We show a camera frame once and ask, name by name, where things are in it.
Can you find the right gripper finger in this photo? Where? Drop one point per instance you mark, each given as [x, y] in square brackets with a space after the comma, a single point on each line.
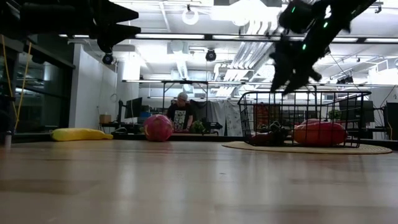
[277, 79]
[295, 82]

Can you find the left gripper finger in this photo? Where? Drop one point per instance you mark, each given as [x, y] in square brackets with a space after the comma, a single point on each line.
[115, 14]
[115, 35]

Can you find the orange red mango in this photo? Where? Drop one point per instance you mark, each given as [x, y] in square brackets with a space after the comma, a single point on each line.
[320, 133]

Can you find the pink red round fruit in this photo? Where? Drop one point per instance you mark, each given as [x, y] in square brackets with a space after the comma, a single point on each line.
[158, 128]

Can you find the yellow banana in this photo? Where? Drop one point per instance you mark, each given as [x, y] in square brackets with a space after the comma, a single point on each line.
[77, 134]

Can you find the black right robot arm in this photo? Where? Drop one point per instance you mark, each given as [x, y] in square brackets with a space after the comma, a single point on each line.
[335, 18]

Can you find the black background robot arm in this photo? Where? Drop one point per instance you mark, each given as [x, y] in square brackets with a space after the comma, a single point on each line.
[214, 126]

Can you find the white hanging cloth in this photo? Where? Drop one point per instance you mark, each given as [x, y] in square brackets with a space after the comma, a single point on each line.
[233, 119]

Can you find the round woven straw mat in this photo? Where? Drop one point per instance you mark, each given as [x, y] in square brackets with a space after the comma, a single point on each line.
[311, 150]

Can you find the grey hanging cloth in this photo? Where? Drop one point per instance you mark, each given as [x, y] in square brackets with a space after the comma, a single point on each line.
[217, 115]

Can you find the black computer monitor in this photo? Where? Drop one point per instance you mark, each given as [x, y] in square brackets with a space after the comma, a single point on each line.
[133, 107]

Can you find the cardboard box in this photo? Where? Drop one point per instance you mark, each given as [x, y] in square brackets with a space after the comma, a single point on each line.
[105, 119]

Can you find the green leafy background object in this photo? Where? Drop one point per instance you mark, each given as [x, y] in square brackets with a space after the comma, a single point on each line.
[197, 127]

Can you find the person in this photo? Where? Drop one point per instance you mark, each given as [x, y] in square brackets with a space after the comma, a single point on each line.
[180, 115]

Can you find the black overhead frame bar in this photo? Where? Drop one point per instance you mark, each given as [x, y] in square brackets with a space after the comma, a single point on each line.
[208, 36]

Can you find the black background workstation frame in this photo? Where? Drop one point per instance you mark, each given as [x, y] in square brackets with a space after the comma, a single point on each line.
[186, 82]

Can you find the black table edge frame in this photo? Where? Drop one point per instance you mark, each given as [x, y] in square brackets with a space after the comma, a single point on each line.
[124, 136]

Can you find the white short post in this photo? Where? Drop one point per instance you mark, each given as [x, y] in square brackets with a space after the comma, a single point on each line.
[7, 141]

